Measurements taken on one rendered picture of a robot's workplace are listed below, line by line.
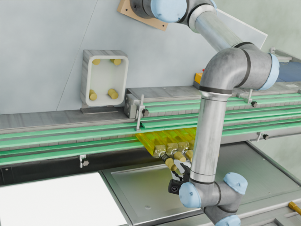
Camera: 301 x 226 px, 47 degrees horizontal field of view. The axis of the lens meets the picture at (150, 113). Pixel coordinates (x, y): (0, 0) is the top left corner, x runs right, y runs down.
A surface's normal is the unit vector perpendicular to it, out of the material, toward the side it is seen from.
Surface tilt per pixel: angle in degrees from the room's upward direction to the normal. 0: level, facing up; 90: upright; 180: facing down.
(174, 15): 11
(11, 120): 90
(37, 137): 90
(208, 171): 23
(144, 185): 90
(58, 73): 0
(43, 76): 0
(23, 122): 90
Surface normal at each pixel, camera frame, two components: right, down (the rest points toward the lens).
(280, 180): 0.15, -0.89
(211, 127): -0.02, 0.14
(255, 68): 0.46, 0.07
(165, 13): 0.29, 0.37
